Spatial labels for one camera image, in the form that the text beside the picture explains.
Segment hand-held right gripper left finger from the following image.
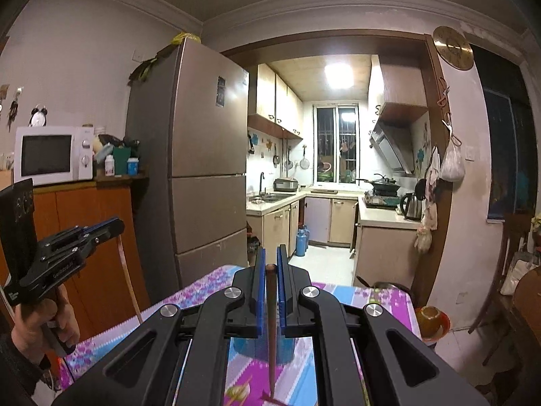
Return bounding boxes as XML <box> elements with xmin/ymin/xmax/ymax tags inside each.
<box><xmin>51</xmin><ymin>247</ymin><xmax>267</xmax><ymax>406</ymax></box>

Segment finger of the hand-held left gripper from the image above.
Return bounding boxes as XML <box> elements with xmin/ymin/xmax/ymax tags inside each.
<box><xmin>19</xmin><ymin>222</ymin><xmax>126</xmax><ymax>299</ymax></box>
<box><xmin>36</xmin><ymin>218</ymin><xmax>121</xmax><ymax>258</ymax></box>

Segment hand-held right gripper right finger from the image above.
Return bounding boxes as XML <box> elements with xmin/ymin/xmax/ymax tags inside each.
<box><xmin>277</xmin><ymin>244</ymin><xmax>491</xmax><ymax>406</ymax></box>

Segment brown wooden chopstick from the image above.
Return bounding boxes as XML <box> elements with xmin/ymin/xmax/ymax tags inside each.
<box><xmin>117</xmin><ymin>234</ymin><xmax>144</xmax><ymax>326</ymax></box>
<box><xmin>265</xmin><ymin>264</ymin><xmax>278</xmax><ymax>398</ymax></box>

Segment blue utensil holder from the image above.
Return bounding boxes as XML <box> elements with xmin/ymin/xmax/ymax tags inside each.
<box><xmin>229</xmin><ymin>335</ymin><xmax>297</xmax><ymax>365</ymax></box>

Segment person's left forearm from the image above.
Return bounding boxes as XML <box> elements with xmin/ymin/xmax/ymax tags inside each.
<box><xmin>0</xmin><ymin>332</ymin><xmax>47</xmax><ymax>403</ymax></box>

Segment person's left hand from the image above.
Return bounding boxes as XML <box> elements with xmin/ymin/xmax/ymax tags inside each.
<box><xmin>10</xmin><ymin>283</ymin><xmax>81</xmax><ymax>370</ymax></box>

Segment orange wooden cabinet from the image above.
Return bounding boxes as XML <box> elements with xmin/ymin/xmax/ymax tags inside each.
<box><xmin>0</xmin><ymin>173</ymin><xmax>151</xmax><ymax>347</ymax></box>

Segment blue bottle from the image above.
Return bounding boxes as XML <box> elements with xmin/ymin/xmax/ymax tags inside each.
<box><xmin>295</xmin><ymin>226</ymin><xmax>310</xmax><ymax>258</ymax></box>

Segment purple floral tablecloth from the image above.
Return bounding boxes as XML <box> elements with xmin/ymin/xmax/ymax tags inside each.
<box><xmin>57</xmin><ymin>264</ymin><xmax>423</xmax><ymax>406</ymax></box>

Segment green box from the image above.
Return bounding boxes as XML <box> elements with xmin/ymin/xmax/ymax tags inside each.
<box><xmin>112</xmin><ymin>146</ymin><xmax>132</xmax><ymax>176</ymax></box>

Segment white microwave oven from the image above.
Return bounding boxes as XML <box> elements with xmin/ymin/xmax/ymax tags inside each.
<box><xmin>14</xmin><ymin>126</ymin><xmax>94</xmax><ymax>187</ymax></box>

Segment beige base cabinets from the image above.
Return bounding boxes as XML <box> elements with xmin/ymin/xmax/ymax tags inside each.
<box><xmin>246</xmin><ymin>190</ymin><xmax>360</xmax><ymax>260</ymax></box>

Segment dark pot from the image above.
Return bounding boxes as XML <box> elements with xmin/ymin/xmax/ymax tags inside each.
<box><xmin>356</xmin><ymin>276</ymin><xmax>413</xmax><ymax>293</ymax></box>

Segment grey rice cooker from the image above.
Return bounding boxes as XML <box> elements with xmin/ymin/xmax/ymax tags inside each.
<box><xmin>273</xmin><ymin>178</ymin><xmax>301</xmax><ymax>194</ymax></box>

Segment beige kitchen counter unit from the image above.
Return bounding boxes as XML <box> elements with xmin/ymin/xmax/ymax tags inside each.
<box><xmin>356</xmin><ymin>203</ymin><xmax>424</xmax><ymax>289</ymax></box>

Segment brown refrigerator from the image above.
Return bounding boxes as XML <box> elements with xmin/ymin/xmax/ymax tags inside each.
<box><xmin>125</xmin><ymin>36</ymin><xmax>250</xmax><ymax>301</ymax></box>

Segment gas stove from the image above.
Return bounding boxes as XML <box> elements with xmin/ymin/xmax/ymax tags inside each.
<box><xmin>363</xmin><ymin>190</ymin><xmax>403</xmax><ymax>210</ymax></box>

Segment black wok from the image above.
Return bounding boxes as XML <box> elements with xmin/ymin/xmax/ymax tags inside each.
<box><xmin>356</xmin><ymin>173</ymin><xmax>400</xmax><ymax>194</ymax></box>

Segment hanging mesh bag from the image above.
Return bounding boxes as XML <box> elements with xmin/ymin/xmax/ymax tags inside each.
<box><xmin>415</xmin><ymin>207</ymin><xmax>436</xmax><ymax>255</ymax></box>

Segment steel electric kettle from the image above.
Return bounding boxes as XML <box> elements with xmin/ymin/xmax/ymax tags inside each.
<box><xmin>399</xmin><ymin>192</ymin><xmax>424</xmax><ymax>221</ymax></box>

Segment orange bowl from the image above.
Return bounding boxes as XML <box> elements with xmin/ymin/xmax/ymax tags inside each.
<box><xmin>416</xmin><ymin>305</ymin><xmax>451</xmax><ymax>341</ymax></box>

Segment kitchen window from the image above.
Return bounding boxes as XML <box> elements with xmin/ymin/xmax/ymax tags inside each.
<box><xmin>313</xmin><ymin>102</ymin><xmax>360</xmax><ymax>185</ymax></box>

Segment green leafy bundle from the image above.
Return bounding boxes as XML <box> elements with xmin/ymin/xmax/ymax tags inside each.
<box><xmin>129</xmin><ymin>48</ymin><xmax>175</xmax><ymax>86</ymax></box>

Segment steel range hood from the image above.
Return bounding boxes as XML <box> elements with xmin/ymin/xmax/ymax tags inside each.
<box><xmin>369</xmin><ymin>120</ymin><xmax>417</xmax><ymax>174</ymax></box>

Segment hanging white cloth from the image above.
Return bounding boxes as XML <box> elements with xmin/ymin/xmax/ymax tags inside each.
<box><xmin>425</xmin><ymin>147</ymin><xmax>441</xmax><ymax>204</ymax></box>

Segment white hanging plastic bag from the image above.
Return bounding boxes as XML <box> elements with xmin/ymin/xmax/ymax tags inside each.
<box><xmin>440</xmin><ymin>133</ymin><xmax>466</xmax><ymax>183</ymax></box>

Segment ceiling light panel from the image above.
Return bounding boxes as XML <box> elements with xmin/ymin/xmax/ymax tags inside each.
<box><xmin>325</xmin><ymin>63</ymin><xmax>354</xmax><ymax>90</ymax></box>

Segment wooden chair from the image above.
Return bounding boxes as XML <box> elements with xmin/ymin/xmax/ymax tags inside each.
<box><xmin>468</xmin><ymin>211</ymin><xmax>541</xmax><ymax>365</ymax></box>

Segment wooden side table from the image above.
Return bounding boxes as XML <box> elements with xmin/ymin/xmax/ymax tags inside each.
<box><xmin>513</xmin><ymin>266</ymin><xmax>541</xmax><ymax>349</ymax></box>

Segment dark window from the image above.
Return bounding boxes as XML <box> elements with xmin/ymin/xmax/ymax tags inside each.
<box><xmin>470</xmin><ymin>44</ymin><xmax>538</xmax><ymax>221</ymax></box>

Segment hanging wall ornament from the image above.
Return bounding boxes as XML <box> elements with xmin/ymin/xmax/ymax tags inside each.
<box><xmin>6</xmin><ymin>87</ymin><xmax>23</xmax><ymax>133</ymax></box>

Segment long row of wall cabinets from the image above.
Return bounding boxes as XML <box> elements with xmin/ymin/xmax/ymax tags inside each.
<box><xmin>247</xmin><ymin>63</ymin><xmax>305</xmax><ymax>140</ymax></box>

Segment wall cabinet above range hood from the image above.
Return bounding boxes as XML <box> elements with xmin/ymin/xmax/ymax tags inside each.
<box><xmin>368</xmin><ymin>56</ymin><xmax>430</xmax><ymax>126</ymax></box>

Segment gold wall clock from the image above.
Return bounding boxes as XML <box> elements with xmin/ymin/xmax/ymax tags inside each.
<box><xmin>432</xmin><ymin>26</ymin><xmax>474</xmax><ymax>71</ymax></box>

